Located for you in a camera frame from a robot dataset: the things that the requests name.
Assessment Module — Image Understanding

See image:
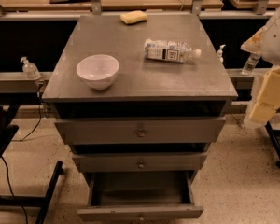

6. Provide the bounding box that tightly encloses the black floor cable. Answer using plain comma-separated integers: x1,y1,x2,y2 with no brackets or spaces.
0,155,30,224

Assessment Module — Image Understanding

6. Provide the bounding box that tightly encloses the clear plastic water bottle lying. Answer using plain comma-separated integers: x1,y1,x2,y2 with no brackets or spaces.
144,39,202,63

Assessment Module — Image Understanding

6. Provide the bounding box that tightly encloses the black table leg right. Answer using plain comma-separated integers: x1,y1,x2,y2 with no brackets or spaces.
265,123,280,168

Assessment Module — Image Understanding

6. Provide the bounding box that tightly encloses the grey top drawer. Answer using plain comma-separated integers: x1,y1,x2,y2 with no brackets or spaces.
55,117,226,145

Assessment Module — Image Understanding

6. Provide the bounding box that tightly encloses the yellow sponge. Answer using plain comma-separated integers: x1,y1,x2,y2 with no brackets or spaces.
120,10,147,25

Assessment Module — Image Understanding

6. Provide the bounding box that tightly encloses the upright clear water bottle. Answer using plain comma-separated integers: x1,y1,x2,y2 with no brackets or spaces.
242,53,260,75

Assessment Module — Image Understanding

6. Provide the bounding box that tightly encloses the white ceramic bowl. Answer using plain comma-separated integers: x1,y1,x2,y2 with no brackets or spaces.
77,54,119,90

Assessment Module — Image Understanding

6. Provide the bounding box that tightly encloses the black table leg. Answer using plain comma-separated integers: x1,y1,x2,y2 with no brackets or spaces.
0,161,63,224
265,123,280,168

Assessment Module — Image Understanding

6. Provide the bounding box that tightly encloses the grey drawer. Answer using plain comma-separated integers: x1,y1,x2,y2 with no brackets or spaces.
77,171,203,221
55,117,226,145
72,152,207,173

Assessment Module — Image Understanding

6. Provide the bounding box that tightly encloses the grey wooden drawer cabinet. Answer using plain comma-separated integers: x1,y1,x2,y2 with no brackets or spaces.
41,13,239,185

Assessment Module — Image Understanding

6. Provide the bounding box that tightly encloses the grey bottom drawer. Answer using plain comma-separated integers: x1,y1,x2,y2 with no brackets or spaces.
77,171,203,221

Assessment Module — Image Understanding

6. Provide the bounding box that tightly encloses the grey middle drawer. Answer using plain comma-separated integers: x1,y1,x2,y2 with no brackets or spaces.
72,152,207,173

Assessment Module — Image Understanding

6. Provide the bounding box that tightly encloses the black table leg left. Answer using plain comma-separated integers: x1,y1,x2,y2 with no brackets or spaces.
0,161,63,224

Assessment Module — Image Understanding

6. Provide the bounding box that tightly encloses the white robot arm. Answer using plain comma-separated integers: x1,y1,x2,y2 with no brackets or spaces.
241,7,280,129

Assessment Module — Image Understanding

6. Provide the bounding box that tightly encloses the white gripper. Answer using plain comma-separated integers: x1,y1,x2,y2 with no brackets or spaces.
244,65,280,129

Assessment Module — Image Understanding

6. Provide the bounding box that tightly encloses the small pump dispenser bottle right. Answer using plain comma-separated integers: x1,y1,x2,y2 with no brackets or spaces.
217,44,226,63

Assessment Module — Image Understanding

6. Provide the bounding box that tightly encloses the clear pump dispenser bottle left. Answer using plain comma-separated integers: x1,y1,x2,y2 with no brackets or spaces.
21,57,41,80

